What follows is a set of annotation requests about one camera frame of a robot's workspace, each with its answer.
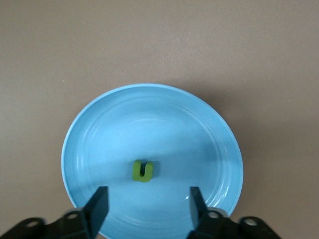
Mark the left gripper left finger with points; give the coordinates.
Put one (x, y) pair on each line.
(98, 209)

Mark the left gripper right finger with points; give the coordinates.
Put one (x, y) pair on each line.
(199, 211)

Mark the green foam letter u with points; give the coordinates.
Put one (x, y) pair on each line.
(135, 174)

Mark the blue plate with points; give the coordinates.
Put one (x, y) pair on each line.
(149, 124)

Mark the brown table cover sheet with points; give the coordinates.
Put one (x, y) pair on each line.
(159, 37)

